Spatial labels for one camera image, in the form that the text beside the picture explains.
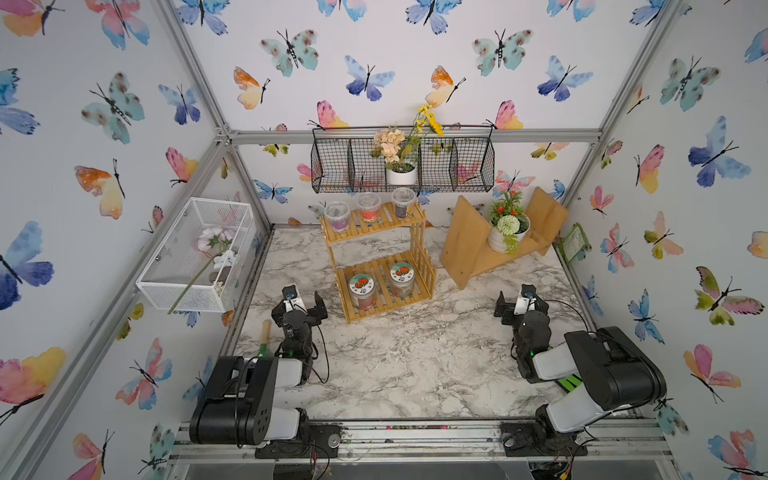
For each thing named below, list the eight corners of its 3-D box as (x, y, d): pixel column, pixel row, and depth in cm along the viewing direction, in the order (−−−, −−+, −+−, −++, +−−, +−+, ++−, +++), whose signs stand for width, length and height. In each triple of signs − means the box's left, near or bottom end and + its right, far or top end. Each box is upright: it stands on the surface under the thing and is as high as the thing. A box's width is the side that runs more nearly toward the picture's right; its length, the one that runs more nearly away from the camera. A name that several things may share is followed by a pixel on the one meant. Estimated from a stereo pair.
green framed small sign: (566, 264, 113) (577, 248, 106) (555, 239, 121) (565, 222, 113) (580, 264, 113) (593, 248, 106) (568, 239, 121) (579, 222, 113)
